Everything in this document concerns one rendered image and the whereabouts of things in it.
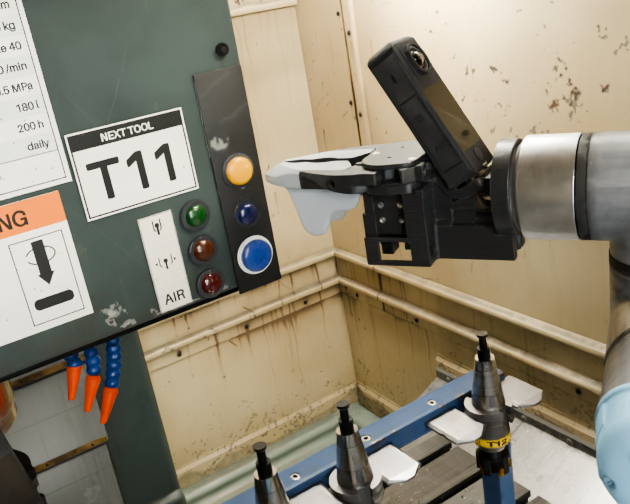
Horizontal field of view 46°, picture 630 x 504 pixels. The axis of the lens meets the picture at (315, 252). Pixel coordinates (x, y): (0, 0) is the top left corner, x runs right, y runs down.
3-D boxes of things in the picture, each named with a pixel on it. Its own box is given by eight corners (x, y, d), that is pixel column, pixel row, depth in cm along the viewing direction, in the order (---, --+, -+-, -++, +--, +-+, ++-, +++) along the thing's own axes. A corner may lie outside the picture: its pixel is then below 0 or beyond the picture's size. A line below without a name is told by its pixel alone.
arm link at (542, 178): (571, 148, 47) (589, 119, 54) (500, 151, 50) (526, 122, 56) (575, 256, 50) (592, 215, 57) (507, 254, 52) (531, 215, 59)
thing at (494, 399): (486, 389, 101) (482, 345, 99) (512, 400, 98) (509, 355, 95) (464, 403, 99) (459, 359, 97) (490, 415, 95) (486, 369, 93)
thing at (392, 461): (428, 471, 90) (427, 465, 89) (393, 491, 87) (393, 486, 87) (392, 446, 95) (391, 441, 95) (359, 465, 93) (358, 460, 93)
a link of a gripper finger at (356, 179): (292, 195, 58) (398, 194, 53) (289, 176, 57) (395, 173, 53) (319, 177, 61) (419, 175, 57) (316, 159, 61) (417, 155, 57)
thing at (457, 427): (493, 432, 95) (492, 427, 94) (462, 450, 92) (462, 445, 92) (455, 411, 100) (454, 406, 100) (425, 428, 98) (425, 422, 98)
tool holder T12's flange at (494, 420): (487, 399, 103) (485, 384, 102) (523, 415, 99) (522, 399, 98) (456, 420, 100) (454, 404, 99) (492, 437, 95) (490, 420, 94)
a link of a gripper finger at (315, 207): (259, 240, 63) (359, 242, 58) (246, 172, 61) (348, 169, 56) (277, 227, 65) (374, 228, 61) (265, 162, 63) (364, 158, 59)
